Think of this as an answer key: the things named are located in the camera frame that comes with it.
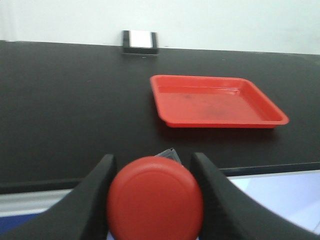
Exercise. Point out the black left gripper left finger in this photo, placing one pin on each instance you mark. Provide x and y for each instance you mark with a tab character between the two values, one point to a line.
80	215

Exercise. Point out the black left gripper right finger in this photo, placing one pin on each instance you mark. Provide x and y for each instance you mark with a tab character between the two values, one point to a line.
230	214

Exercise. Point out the red mushroom push button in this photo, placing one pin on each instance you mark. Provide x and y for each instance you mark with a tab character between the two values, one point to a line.
155	198

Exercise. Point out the red plastic tray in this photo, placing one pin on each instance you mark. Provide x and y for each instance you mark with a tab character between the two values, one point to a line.
213	102

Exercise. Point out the black white wall socket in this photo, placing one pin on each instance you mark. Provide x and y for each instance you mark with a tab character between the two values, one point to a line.
140	42

